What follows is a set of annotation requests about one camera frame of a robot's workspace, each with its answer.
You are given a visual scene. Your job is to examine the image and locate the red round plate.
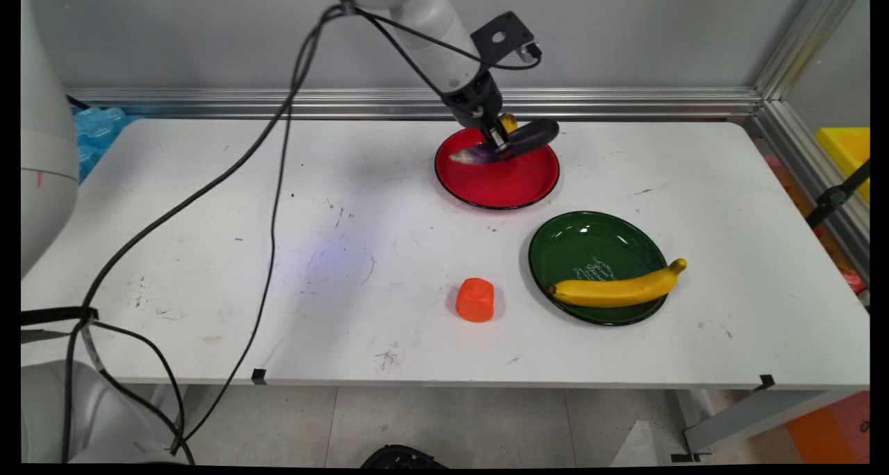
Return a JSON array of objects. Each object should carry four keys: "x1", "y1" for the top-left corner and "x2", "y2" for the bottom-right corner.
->
[{"x1": 434, "y1": 127, "x2": 561, "y2": 210}]

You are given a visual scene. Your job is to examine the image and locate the grey table leg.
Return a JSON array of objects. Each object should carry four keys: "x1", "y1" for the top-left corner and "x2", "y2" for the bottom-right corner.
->
[{"x1": 670, "y1": 390, "x2": 855, "y2": 456}]

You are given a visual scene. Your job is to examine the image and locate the yellow banana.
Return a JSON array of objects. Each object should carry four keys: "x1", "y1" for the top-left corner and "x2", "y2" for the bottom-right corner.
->
[{"x1": 549, "y1": 258, "x2": 688, "y2": 308}]

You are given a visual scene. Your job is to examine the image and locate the black strap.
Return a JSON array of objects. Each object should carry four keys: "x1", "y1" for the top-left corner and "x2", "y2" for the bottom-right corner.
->
[{"x1": 21, "y1": 307, "x2": 100, "y2": 344}]

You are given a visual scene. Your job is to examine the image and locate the thin black cable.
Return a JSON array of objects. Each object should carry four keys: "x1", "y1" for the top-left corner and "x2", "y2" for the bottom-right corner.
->
[{"x1": 170, "y1": 6, "x2": 348, "y2": 458}]

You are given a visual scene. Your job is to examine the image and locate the blue plastic bag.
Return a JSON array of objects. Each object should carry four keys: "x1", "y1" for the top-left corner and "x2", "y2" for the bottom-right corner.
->
[{"x1": 69, "y1": 106, "x2": 143, "y2": 184}]

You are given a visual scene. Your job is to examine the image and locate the aluminium frame post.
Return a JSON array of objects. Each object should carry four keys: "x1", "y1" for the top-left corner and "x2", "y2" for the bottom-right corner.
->
[{"x1": 747, "y1": 0, "x2": 870, "y2": 281}]

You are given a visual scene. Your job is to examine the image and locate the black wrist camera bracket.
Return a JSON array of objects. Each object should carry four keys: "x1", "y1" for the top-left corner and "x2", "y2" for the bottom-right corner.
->
[{"x1": 470, "y1": 11, "x2": 543, "y2": 67}]

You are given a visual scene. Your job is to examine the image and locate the green round plate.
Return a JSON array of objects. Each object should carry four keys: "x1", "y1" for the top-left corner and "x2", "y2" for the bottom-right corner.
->
[{"x1": 528, "y1": 211, "x2": 670, "y2": 326}]

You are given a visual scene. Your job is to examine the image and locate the thick black cable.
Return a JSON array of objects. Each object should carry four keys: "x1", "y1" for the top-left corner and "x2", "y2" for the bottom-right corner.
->
[{"x1": 61, "y1": 3, "x2": 348, "y2": 465}]

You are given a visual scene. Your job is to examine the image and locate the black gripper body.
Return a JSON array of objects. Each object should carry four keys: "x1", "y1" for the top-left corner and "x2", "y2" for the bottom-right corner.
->
[{"x1": 440, "y1": 71, "x2": 505, "y2": 130}]

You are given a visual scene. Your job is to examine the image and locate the aluminium frame rail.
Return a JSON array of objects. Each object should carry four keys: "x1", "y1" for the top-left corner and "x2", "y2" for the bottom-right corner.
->
[{"x1": 64, "y1": 86, "x2": 765, "y2": 120}]

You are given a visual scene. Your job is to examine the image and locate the yellow plastic bin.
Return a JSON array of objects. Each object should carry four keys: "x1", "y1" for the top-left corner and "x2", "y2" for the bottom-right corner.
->
[{"x1": 815, "y1": 126, "x2": 870, "y2": 205}]

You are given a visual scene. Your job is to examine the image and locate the purple toy eggplant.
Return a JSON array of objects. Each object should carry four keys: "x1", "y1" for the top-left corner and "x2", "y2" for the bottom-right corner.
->
[{"x1": 449, "y1": 117, "x2": 560, "y2": 165}]

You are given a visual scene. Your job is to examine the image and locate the black round floor object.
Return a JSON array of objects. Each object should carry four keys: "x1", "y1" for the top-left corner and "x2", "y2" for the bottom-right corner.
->
[{"x1": 360, "y1": 444, "x2": 449, "y2": 469}]

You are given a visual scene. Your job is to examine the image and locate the orange box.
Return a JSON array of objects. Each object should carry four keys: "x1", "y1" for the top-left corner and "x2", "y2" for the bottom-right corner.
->
[{"x1": 785, "y1": 390, "x2": 870, "y2": 465}]

